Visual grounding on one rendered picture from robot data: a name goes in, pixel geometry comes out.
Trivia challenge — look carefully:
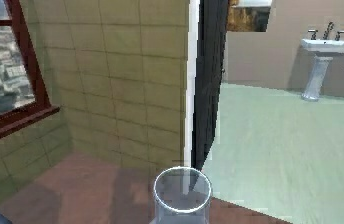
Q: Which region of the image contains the black room door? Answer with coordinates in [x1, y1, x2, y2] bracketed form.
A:
[191, 0, 230, 171]

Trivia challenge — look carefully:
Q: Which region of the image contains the clear round bin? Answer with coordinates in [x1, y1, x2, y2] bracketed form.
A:
[149, 166, 213, 224]

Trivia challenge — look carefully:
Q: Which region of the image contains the red framed window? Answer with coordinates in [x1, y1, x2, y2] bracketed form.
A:
[0, 0, 61, 149]

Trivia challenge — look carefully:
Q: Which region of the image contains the white pedestal sink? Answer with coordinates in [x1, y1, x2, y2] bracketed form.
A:
[300, 21, 344, 102]

